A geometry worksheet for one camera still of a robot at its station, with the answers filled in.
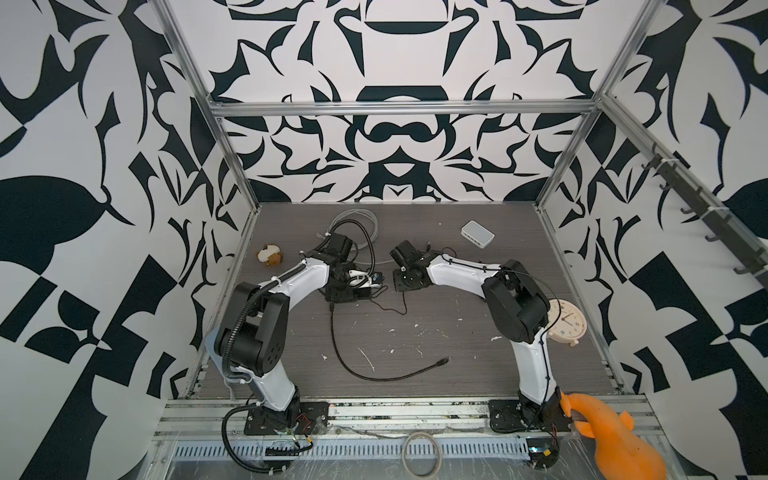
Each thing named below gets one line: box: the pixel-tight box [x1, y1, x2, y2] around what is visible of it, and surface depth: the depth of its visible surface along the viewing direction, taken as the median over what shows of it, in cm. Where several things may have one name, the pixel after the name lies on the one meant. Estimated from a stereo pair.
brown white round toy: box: [256, 243, 283, 266], surface depth 104 cm
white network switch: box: [460, 220, 495, 249], surface depth 111 cm
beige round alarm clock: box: [547, 299, 587, 347], surface depth 89 cm
